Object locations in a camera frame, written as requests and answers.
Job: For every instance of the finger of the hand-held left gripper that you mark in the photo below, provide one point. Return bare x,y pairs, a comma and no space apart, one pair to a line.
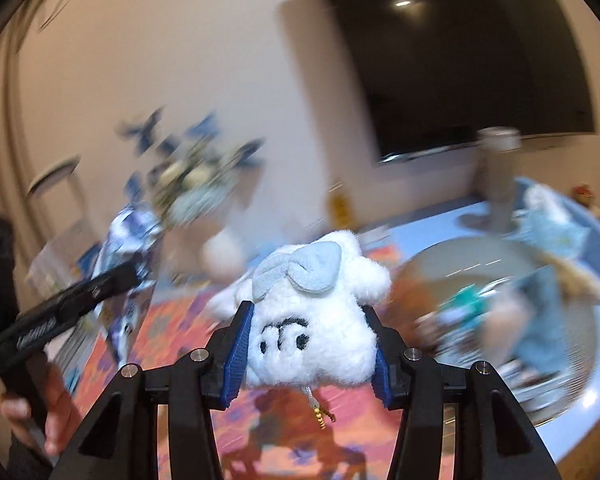
65,307

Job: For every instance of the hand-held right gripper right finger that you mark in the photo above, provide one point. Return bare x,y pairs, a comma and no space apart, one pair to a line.
382,377

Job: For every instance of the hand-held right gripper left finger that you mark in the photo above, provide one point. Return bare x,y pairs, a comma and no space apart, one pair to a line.
237,360

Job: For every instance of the white plush toy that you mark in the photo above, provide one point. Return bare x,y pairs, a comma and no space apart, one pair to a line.
310,320

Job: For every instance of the person's left hand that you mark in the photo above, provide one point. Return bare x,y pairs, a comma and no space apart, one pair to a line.
57,405

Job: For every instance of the clear plastic box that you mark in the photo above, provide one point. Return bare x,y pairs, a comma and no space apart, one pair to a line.
60,260

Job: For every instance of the colourful patterned mat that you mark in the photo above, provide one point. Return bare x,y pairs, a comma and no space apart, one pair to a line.
180,325

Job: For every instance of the blue white printed bag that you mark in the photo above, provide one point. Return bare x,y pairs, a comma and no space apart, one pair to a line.
130,240

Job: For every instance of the teal packet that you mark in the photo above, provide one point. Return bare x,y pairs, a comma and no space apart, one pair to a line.
467,307

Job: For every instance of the round mesh basket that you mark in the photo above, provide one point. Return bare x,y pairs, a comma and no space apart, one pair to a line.
455,260

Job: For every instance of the white vase with flowers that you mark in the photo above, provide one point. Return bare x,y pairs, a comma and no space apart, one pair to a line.
200,190

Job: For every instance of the yellow bottle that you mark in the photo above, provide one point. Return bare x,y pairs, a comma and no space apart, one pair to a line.
340,205

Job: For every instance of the brown plush toy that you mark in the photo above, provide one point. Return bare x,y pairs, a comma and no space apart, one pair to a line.
577,277

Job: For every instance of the grey cylindrical appliance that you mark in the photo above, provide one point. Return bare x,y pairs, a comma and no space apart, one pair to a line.
497,180

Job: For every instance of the blue tissue box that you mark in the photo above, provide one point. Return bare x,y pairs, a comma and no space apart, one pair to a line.
555,225

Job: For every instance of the red figurine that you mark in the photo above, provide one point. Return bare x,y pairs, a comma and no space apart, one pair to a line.
587,200

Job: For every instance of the black wall television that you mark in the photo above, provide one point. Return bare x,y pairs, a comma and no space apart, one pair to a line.
455,50

